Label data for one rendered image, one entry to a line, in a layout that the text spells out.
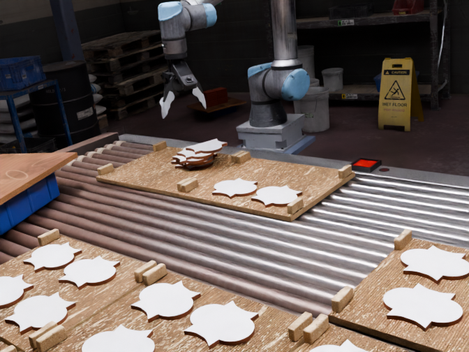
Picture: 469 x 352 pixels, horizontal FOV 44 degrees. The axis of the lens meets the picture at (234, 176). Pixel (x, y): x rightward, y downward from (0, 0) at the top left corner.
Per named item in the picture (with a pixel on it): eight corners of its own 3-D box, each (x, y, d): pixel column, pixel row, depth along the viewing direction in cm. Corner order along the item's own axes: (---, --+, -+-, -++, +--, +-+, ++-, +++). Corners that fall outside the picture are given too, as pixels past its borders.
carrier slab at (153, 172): (167, 149, 228) (166, 146, 227) (248, 160, 202) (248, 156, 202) (96, 181, 203) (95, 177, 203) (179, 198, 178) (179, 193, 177)
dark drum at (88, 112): (77, 144, 607) (56, 60, 576) (118, 148, 575) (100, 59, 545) (31, 164, 561) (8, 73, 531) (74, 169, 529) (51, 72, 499)
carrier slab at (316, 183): (249, 161, 202) (249, 156, 201) (355, 176, 176) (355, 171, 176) (179, 198, 177) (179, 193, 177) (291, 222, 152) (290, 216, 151)
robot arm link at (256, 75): (266, 92, 235) (263, 59, 230) (289, 96, 224) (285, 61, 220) (243, 100, 228) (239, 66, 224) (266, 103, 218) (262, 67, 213)
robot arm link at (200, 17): (197, 2, 193) (169, 7, 187) (217, 1, 184) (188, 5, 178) (201, 26, 196) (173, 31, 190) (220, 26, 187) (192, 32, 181)
